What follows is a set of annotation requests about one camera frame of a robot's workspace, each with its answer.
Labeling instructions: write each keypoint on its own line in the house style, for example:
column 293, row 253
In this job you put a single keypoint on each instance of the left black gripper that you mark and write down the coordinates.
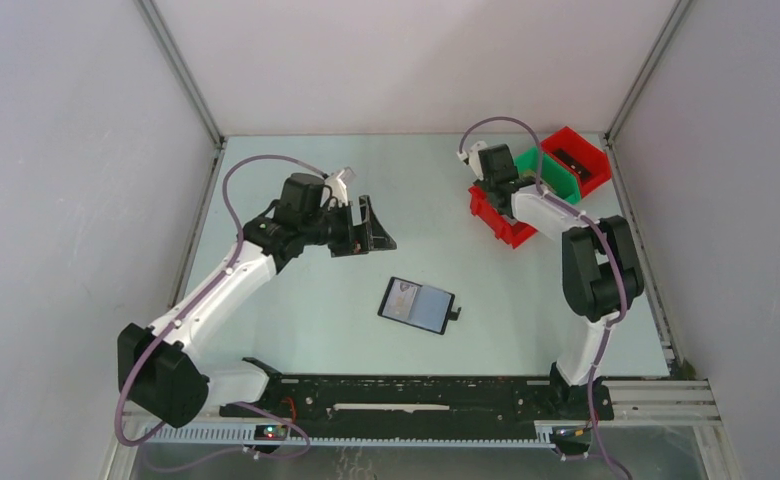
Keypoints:
column 351, row 245

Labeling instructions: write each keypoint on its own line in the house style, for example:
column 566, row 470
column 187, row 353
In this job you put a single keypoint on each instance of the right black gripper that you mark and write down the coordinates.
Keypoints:
column 485, row 181

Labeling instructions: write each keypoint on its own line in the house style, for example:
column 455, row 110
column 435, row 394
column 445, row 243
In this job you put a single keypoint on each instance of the black leather card holder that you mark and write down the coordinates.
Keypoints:
column 419, row 306

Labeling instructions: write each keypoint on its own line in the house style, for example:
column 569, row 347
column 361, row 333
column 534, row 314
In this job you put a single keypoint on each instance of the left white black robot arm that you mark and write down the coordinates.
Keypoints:
column 163, row 368

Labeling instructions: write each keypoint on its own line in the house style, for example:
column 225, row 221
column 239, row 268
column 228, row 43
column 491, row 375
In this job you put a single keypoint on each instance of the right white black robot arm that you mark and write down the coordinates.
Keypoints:
column 601, row 274

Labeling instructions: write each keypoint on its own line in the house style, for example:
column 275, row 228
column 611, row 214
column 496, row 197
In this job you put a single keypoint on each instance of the black card in bin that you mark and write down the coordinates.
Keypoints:
column 582, row 173

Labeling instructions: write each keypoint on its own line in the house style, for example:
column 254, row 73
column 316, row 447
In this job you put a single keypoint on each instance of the near red plastic bin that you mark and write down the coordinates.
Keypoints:
column 512, row 233

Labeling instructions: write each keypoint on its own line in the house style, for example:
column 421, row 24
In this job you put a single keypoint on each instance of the red plastic bin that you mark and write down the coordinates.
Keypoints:
column 587, row 163
column 512, row 233

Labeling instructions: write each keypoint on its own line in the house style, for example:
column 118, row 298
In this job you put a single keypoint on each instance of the green plastic bin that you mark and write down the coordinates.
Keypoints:
column 555, row 176

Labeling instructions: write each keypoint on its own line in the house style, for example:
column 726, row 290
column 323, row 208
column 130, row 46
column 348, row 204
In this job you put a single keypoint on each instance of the far red plastic bin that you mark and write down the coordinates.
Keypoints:
column 587, row 163

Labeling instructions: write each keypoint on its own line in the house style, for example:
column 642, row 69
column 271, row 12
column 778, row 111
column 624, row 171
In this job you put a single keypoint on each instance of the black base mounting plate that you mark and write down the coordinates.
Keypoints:
column 437, row 408

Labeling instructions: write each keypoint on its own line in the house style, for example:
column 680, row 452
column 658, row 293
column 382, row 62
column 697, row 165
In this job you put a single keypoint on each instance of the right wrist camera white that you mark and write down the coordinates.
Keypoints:
column 471, row 158

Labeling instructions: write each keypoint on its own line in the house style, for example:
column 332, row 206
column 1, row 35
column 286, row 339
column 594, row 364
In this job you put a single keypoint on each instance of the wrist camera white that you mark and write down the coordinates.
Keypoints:
column 471, row 158
column 338, row 182

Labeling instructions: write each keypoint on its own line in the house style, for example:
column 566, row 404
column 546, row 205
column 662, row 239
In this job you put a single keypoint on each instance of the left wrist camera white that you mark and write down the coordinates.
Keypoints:
column 338, row 182

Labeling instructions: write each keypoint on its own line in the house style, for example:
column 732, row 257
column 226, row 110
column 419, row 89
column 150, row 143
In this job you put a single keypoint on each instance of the right corner aluminium post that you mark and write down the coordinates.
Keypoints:
column 664, row 39

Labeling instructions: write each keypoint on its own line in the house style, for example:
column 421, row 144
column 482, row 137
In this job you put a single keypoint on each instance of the corner aluminium post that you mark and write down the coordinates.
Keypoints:
column 165, row 40
column 664, row 39

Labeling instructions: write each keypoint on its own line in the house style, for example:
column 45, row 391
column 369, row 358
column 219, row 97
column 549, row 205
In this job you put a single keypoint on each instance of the aluminium frame rail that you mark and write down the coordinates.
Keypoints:
column 231, row 425

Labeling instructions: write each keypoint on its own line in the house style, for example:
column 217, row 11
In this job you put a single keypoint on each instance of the left corner aluminium post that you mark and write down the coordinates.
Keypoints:
column 165, row 40

